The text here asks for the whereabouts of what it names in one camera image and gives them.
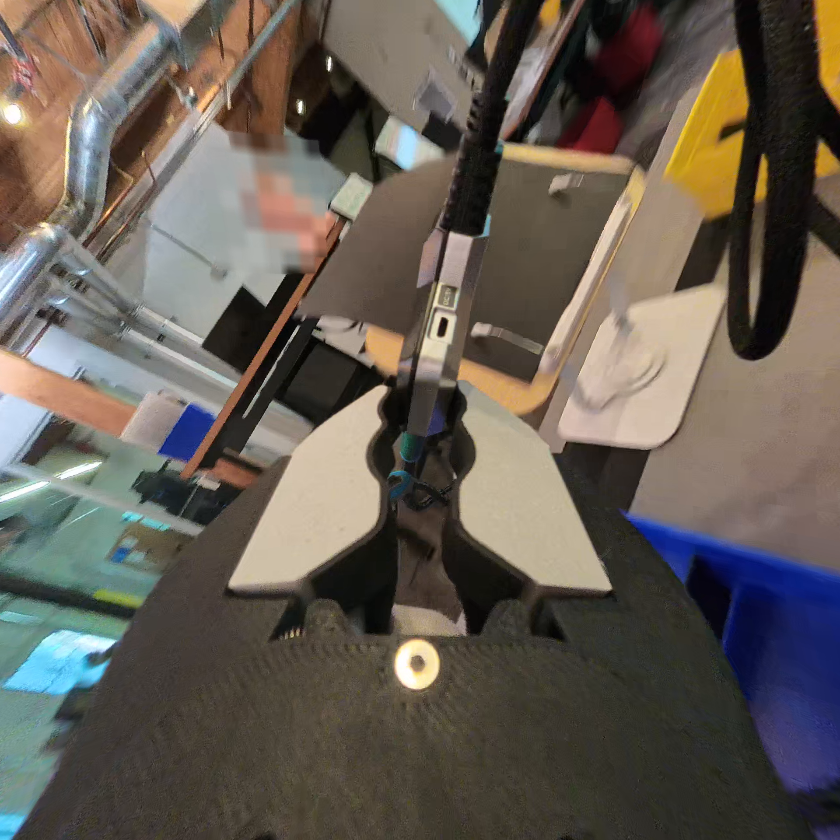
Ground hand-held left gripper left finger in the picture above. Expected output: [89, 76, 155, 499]
[226, 384, 400, 634]

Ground black usb hub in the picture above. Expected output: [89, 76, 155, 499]
[395, 226, 491, 437]

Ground blue plastic bin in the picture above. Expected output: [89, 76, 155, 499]
[157, 403, 217, 460]
[623, 512, 840, 788]

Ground black computer monitor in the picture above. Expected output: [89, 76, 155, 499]
[202, 289, 309, 376]

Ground braided hdmi cable green plugs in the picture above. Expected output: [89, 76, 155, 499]
[390, 0, 829, 509]

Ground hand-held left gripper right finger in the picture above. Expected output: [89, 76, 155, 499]
[441, 382, 614, 634]

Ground red plastic bin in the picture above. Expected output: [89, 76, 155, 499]
[558, 95, 624, 152]
[587, 7, 664, 93]

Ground silver ventilation duct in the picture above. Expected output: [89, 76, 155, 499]
[0, 20, 198, 316]

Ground wooden edge desk black legs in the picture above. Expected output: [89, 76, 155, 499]
[180, 220, 345, 480]

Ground wooden book stand white base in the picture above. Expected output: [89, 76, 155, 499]
[298, 144, 726, 450]

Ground yellow plastic bin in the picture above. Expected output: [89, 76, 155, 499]
[663, 49, 840, 221]

